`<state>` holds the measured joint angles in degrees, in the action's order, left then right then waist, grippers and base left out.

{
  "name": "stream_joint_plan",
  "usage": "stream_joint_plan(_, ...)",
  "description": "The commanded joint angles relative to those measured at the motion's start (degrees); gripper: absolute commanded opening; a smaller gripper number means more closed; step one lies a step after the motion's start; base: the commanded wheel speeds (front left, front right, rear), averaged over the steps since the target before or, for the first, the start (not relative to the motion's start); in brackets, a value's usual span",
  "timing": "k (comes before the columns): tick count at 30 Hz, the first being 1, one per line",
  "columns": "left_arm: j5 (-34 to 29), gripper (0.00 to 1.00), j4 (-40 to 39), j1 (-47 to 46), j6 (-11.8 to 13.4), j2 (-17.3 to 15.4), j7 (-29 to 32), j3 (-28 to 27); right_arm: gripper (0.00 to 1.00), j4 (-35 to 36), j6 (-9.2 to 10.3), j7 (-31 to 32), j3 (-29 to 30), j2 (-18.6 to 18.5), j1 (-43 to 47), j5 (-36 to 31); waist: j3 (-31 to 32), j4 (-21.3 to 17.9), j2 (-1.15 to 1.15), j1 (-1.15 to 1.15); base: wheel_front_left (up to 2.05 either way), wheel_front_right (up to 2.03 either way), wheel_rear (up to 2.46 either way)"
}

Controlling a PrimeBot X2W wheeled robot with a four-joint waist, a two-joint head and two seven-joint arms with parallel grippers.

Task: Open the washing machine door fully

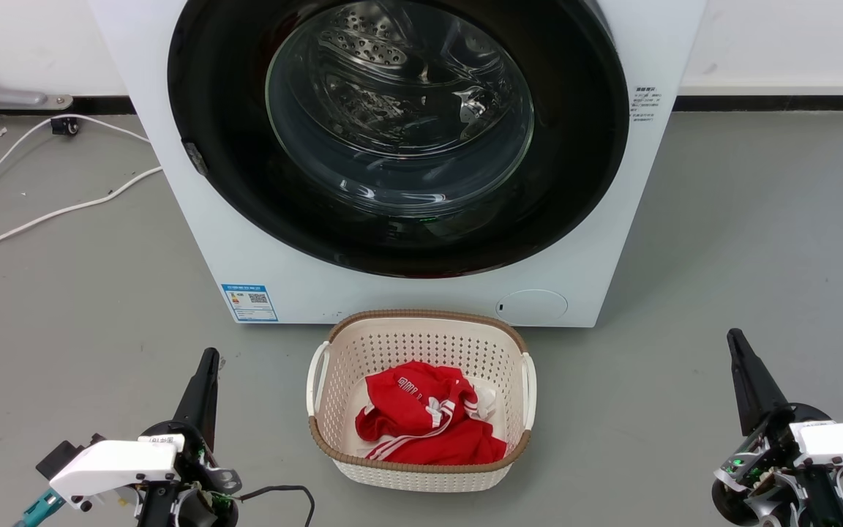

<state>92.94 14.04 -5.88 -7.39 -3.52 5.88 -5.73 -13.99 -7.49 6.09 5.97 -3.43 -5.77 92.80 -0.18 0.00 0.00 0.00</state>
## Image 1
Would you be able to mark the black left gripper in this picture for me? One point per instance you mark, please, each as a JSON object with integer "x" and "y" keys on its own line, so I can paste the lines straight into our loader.
{"x": 205, "y": 487}

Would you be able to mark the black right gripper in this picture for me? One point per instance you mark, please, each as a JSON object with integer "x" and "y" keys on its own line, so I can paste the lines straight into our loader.
{"x": 765, "y": 468}

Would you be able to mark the white front-load washing machine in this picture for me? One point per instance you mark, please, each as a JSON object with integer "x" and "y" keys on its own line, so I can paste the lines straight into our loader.
{"x": 173, "y": 219}

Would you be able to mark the black round washer door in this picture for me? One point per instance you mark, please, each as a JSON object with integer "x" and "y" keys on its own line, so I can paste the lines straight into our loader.
{"x": 231, "y": 183}

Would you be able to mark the blue energy label sticker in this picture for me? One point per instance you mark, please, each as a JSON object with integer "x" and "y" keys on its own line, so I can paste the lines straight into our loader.
{"x": 249, "y": 302}

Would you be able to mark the red garment white stripes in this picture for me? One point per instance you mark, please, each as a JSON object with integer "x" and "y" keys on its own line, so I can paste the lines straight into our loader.
{"x": 421, "y": 432}

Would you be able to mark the cream perforated laundry basket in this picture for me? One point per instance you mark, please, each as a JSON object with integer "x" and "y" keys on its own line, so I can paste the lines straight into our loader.
{"x": 421, "y": 344}

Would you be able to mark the round white filter cover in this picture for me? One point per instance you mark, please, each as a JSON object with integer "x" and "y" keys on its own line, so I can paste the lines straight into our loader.
{"x": 531, "y": 307}

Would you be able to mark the white cloth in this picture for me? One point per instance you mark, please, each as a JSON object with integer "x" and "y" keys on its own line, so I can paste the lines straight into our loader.
{"x": 486, "y": 402}

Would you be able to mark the small text sticker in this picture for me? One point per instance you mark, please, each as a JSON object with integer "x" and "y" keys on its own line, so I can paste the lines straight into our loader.
{"x": 645, "y": 102}

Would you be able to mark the small black plug box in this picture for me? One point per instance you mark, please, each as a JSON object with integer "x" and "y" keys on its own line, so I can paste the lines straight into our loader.
{"x": 64, "y": 126}

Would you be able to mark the steel washer drum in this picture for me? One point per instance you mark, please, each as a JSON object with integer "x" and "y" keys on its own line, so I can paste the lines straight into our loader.
{"x": 377, "y": 51}

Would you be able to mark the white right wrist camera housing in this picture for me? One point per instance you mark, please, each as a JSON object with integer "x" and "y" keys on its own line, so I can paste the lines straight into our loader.
{"x": 842, "y": 443}

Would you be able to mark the grey wall pipe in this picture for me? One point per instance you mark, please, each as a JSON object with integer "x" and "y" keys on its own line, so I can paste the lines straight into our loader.
{"x": 4, "y": 95}

